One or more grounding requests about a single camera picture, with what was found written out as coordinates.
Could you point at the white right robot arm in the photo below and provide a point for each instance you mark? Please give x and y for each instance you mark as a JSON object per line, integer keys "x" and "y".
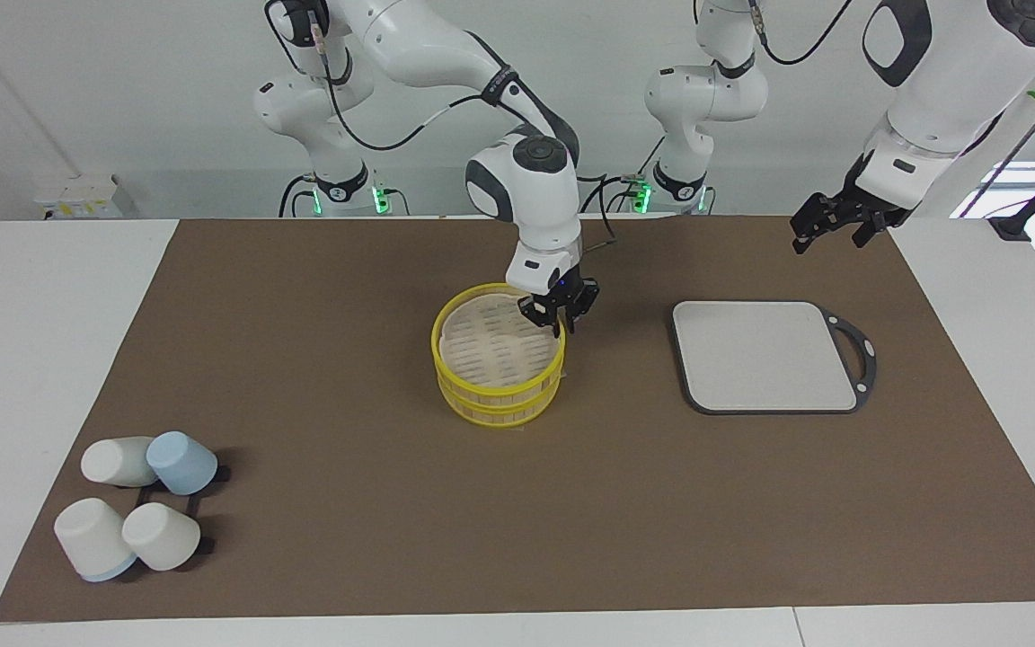
{"x": 526, "y": 207}

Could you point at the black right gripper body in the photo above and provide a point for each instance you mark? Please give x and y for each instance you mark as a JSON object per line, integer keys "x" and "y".
{"x": 562, "y": 296}

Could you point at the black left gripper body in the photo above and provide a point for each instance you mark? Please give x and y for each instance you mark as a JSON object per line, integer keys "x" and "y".
{"x": 841, "y": 211}

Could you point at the white wall socket box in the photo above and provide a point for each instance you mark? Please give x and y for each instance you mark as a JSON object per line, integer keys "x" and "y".
{"x": 77, "y": 198}

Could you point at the white plastic cup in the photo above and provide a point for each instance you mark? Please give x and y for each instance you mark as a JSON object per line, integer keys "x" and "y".
{"x": 113, "y": 461}
{"x": 163, "y": 537}
{"x": 91, "y": 539}

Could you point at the slatted bamboo steamer base tier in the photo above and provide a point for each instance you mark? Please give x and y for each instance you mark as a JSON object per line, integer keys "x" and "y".
{"x": 495, "y": 420}

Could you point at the thin metal rod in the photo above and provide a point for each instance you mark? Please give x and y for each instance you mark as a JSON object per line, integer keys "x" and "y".
{"x": 1003, "y": 171}

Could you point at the yellow steamer lid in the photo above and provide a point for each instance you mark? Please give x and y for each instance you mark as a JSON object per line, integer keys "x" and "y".
{"x": 495, "y": 394}

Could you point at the printed paper steamer liner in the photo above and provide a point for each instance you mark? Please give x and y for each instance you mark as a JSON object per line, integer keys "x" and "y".
{"x": 490, "y": 346}

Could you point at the brown table mat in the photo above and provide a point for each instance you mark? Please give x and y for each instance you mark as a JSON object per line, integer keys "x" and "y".
{"x": 571, "y": 521}

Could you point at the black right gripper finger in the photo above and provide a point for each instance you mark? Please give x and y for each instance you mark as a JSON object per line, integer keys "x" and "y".
{"x": 570, "y": 316}
{"x": 558, "y": 322}

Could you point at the black cup rack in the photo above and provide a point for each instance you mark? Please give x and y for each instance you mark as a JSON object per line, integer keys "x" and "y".
{"x": 206, "y": 545}

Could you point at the white cutting board grey frame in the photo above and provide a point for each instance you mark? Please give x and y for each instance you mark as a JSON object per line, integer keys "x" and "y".
{"x": 760, "y": 355}

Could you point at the light blue plastic cup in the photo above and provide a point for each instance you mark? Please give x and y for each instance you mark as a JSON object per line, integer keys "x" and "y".
{"x": 183, "y": 463}

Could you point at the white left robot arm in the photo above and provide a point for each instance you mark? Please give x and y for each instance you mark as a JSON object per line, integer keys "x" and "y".
{"x": 940, "y": 90}

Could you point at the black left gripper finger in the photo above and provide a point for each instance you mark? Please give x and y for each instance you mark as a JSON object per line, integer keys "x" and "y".
{"x": 804, "y": 239}
{"x": 866, "y": 234}

